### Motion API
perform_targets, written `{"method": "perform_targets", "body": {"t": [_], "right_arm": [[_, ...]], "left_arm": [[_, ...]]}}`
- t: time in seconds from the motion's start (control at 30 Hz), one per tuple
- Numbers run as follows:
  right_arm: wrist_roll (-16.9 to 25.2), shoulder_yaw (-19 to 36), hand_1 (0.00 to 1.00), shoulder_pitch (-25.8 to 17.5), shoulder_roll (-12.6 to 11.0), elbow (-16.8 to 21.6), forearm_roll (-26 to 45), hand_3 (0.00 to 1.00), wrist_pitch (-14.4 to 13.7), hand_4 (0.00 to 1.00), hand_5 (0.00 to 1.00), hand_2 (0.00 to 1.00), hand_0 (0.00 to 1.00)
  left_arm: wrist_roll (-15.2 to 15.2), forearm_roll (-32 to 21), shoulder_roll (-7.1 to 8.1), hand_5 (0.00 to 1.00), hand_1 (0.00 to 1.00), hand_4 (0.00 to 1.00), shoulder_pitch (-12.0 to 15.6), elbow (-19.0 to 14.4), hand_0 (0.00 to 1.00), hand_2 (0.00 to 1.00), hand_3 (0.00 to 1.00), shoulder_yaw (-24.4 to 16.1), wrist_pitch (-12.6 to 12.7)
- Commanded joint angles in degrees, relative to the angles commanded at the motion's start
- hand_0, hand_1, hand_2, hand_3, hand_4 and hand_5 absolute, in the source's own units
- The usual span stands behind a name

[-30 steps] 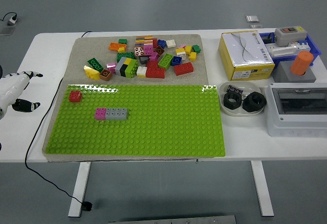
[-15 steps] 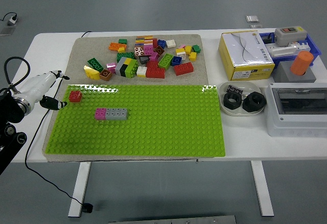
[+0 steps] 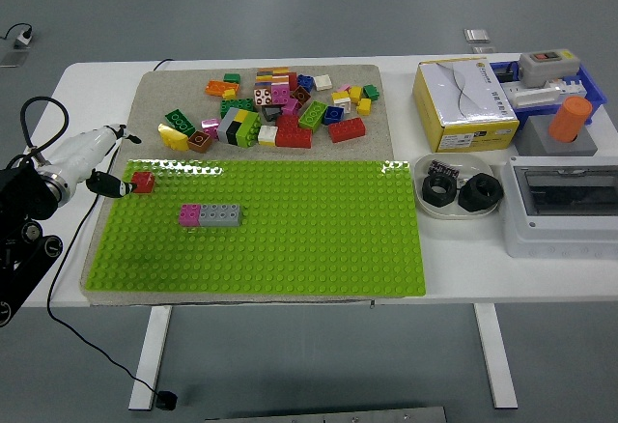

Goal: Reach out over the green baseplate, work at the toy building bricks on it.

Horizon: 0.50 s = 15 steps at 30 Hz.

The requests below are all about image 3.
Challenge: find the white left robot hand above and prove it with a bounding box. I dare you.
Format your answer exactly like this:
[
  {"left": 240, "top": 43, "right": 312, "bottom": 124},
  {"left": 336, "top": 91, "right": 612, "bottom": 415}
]
[{"left": 45, "top": 123, "right": 143, "bottom": 200}]

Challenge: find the small red brick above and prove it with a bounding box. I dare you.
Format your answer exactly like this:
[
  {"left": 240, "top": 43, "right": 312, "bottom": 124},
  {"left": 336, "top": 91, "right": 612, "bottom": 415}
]
[{"left": 130, "top": 171, "right": 157, "bottom": 195}]

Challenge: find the pink square brick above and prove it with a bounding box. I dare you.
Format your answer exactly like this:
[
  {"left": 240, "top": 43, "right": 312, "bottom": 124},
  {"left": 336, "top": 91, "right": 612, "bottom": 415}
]
[{"left": 178, "top": 203, "right": 202, "bottom": 228}]

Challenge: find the green studded baseplate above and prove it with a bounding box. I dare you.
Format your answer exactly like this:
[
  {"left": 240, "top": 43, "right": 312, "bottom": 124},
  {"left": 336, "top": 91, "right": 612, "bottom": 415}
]
[{"left": 84, "top": 157, "right": 428, "bottom": 298}]

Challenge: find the grey-brown mat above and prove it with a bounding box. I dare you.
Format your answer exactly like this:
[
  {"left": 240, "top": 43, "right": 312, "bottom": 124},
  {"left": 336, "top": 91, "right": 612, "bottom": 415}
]
[{"left": 79, "top": 64, "right": 426, "bottom": 307}]

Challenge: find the yellow curved brick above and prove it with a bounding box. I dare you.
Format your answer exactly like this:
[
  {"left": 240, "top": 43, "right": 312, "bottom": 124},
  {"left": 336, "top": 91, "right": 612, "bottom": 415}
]
[{"left": 156, "top": 123, "right": 190, "bottom": 154}]

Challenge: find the dark green brick with circles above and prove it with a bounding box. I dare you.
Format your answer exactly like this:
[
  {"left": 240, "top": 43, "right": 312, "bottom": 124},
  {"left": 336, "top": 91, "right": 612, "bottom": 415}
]
[{"left": 164, "top": 109, "right": 197, "bottom": 138}]

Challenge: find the grey floor hatch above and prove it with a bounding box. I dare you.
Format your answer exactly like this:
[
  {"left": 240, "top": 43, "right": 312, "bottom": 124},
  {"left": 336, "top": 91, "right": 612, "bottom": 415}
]
[{"left": 0, "top": 49, "right": 30, "bottom": 68}]

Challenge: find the brown square brick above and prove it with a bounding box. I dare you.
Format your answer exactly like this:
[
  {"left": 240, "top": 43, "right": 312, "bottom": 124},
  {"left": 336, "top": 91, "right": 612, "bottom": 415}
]
[{"left": 186, "top": 130, "right": 214, "bottom": 155}]

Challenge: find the grey long brick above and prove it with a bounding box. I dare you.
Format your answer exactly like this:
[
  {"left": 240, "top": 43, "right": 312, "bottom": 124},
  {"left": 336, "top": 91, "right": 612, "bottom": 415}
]
[{"left": 198, "top": 203, "right": 243, "bottom": 228}]

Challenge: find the orange long brick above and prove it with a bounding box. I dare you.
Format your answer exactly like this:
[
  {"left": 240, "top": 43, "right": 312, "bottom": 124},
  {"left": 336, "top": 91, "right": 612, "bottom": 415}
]
[{"left": 204, "top": 79, "right": 240, "bottom": 98}]

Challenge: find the grey black lime stack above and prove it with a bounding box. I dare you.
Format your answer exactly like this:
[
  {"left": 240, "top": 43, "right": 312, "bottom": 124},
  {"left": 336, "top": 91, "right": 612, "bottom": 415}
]
[{"left": 216, "top": 106, "right": 263, "bottom": 149}]

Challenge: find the dark green studded brick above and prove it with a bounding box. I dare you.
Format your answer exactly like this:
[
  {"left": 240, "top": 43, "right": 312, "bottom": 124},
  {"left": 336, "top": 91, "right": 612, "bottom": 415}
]
[{"left": 219, "top": 98, "right": 256, "bottom": 119}]

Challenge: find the shiny pink white block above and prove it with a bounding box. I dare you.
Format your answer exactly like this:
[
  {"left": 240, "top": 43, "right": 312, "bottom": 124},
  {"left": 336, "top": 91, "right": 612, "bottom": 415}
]
[{"left": 253, "top": 82, "right": 291, "bottom": 107}]

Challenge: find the striped multicolour brick stack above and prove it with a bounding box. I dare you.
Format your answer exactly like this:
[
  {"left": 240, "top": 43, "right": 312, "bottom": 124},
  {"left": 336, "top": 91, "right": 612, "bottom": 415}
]
[{"left": 255, "top": 66, "right": 291, "bottom": 84}]

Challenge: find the large red stepped brick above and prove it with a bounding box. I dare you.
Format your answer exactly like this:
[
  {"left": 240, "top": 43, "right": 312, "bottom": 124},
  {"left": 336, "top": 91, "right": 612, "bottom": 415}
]
[{"left": 274, "top": 113, "right": 314, "bottom": 150}]

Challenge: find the white table leg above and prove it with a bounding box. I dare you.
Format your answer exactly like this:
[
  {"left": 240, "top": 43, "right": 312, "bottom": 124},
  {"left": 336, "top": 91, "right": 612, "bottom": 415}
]
[
  {"left": 127, "top": 304, "right": 173, "bottom": 412},
  {"left": 473, "top": 302, "right": 519, "bottom": 409}
]

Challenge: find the lime long brick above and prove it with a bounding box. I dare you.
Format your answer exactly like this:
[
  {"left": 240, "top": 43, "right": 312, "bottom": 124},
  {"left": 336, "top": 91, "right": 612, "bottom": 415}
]
[{"left": 297, "top": 99, "right": 329, "bottom": 133}]

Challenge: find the blue brick with circle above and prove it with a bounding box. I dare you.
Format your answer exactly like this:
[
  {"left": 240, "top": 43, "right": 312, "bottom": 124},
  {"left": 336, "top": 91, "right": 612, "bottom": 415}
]
[{"left": 322, "top": 105, "right": 346, "bottom": 127}]

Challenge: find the red long brick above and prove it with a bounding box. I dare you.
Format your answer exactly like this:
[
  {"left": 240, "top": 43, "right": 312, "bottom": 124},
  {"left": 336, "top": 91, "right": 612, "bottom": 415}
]
[{"left": 327, "top": 116, "right": 367, "bottom": 145}]

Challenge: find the large black hex nut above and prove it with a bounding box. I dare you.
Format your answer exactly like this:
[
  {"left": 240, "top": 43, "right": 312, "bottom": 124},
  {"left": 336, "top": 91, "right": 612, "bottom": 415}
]
[
  {"left": 421, "top": 173, "right": 457, "bottom": 210},
  {"left": 457, "top": 173, "right": 505, "bottom": 213}
]

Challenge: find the purple black component strip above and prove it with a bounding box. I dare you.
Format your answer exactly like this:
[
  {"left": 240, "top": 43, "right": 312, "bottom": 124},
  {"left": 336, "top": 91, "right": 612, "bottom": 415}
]
[{"left": 427, "top": 158, "right": 460, "bottom": 179}]

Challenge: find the white shallow dish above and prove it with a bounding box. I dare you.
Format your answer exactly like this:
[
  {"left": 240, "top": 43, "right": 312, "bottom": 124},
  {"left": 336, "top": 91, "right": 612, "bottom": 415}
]
[{"left": 413, "top": 152, "right": 498, "bottom": 221}]

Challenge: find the yellow and white carton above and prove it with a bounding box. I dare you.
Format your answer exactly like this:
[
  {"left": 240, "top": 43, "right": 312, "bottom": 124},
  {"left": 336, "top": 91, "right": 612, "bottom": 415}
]
[{"left": 412, "top": 57, "right": 521, "bottom": 154}]

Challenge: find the grey square block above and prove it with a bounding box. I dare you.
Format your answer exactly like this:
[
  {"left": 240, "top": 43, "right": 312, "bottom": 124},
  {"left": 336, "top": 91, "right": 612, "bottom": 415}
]
[{"left": 514, "top": 116, "right": 599, "bottom": 157}]

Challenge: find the white circuit breaker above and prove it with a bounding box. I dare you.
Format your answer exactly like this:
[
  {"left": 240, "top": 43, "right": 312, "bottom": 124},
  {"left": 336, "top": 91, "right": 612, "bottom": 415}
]
[{"left": 501, "top": 77, "right": 588, "bottom": 108}]

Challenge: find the orange cylinder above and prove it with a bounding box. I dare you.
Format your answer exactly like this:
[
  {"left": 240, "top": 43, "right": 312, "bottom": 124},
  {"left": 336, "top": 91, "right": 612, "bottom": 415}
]
[{"left": 548, "top": 95, "right": 593, "bottom": 144}]

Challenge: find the blue plastic bin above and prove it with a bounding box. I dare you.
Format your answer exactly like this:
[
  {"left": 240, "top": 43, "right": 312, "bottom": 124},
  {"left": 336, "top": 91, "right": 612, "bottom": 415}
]
[{"left": 489, "top": 59, "right": 608, "bottom": 125}]

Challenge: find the white plug with black cable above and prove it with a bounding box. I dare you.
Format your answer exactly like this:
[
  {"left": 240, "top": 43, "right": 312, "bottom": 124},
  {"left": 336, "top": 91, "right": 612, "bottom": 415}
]
[{"left": 0, "top": 22, "right": 35, "bottom": 50}]

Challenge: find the thin black cord with plug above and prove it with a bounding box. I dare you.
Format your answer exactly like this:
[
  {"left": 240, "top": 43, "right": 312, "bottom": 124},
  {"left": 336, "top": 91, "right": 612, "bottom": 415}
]
[{"left": 46, "top": 58, "right": 179, "bottom": 412}]

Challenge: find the grey push-button switch box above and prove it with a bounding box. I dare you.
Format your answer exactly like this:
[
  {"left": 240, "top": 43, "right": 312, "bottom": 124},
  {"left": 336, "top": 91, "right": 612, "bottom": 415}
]
[{"left": 519, "top": 48, "right": 581, "bottom": 89}]

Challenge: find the white electrical enclosure box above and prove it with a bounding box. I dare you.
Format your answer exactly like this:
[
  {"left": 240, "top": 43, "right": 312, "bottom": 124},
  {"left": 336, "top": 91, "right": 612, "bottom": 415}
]
[{"left": 499, "top": 155, "right": 618, "bottom": 260}]

